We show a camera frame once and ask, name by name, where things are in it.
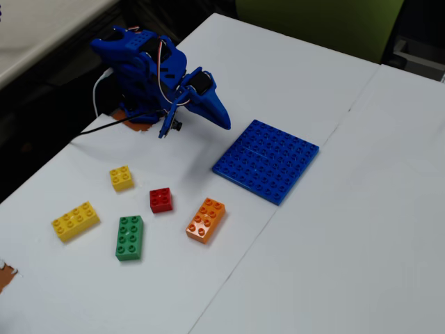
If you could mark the green chair back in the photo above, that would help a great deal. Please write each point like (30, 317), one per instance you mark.
(320, 24)

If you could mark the green 2x4 block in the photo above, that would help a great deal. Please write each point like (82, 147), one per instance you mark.
(129, 238)

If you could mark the white paper sheet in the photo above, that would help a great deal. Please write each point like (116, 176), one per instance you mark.
(174, 285)
(347, 226)

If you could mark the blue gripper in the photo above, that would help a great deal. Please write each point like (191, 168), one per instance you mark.
(213, 104)

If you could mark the yellow 2x4 block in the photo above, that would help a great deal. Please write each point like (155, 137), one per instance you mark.
(74, 221)

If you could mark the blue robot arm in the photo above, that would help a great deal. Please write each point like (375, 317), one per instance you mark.
(139, 69)

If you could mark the dark grey background box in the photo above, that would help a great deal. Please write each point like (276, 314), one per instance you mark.
(417, 55)

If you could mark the white background table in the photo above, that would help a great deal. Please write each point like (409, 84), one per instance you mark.
(34, 31)

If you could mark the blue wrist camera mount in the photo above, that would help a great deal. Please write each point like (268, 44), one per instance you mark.
(169, 122)

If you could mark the red 2x2 block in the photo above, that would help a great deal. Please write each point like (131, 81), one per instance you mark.
(161, 200)

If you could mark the yellow 2x2 block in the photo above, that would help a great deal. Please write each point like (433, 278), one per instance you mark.
(121, 178)

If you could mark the blue 8x8 base plate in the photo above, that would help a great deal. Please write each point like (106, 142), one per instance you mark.
(266, 161)

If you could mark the orange 2x4 block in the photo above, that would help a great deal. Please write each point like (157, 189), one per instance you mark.
(206, 221)

